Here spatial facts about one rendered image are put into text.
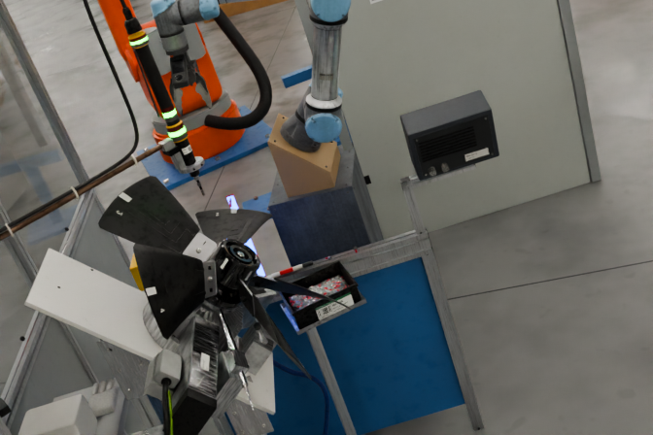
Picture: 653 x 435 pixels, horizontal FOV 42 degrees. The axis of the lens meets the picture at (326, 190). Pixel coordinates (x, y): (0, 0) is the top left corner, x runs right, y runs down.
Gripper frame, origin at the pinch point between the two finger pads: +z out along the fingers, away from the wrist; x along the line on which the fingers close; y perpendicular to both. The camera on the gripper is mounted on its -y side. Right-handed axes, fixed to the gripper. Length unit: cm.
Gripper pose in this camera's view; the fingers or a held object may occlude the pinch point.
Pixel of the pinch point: (194, 110)
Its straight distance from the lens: 266.8
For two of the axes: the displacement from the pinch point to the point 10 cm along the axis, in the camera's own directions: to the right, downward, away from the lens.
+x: -9.7, 2.2, 0.8
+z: 2.3, 8.8, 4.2
